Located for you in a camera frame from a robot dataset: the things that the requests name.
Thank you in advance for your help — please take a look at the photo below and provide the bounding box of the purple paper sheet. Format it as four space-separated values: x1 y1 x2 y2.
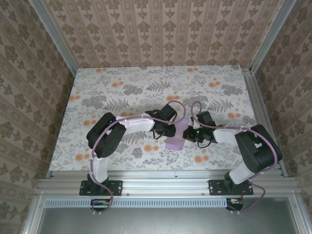
164 117 190 151

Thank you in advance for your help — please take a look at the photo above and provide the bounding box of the floral patterned table cover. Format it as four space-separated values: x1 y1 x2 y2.
48 67 270 171

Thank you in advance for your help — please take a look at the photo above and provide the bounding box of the black connector board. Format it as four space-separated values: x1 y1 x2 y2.
226 198 244 212
90 198 110 212

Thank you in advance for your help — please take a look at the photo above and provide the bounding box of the grey metal panel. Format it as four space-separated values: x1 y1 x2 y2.
36 207 300 234

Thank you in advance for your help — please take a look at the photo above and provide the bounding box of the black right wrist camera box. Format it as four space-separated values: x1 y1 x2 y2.
195 111 216 128

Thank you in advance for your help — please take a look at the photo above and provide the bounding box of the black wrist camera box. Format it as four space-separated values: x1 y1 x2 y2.
159 102 178 122
195 111 216 128

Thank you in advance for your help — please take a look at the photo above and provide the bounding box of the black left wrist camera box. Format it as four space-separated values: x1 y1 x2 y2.
159 102 178 122

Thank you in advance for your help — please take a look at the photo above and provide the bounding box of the wide aluminium frame rail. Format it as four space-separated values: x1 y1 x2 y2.
35 170 297 197

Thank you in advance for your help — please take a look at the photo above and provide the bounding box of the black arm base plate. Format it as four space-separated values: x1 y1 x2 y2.
209 179 254 196
79 179 123 196

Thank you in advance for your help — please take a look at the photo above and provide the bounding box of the aluminium table side rail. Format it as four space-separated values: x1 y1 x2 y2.
241 68 288 177

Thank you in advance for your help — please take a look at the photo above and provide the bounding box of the grey slotted cable duct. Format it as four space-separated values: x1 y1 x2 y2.
45 197 244 208

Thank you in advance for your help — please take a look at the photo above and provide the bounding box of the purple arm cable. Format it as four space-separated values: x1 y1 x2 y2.
89 100 188 216
191 101 280 215

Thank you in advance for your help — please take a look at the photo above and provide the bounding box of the aluminium corner post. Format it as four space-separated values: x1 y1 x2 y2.
248 0 292 74
31 0 79 76

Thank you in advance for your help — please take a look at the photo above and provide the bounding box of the narrow aluminium frame rail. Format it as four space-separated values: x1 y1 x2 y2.
291 195 308 234
23 195 47 234

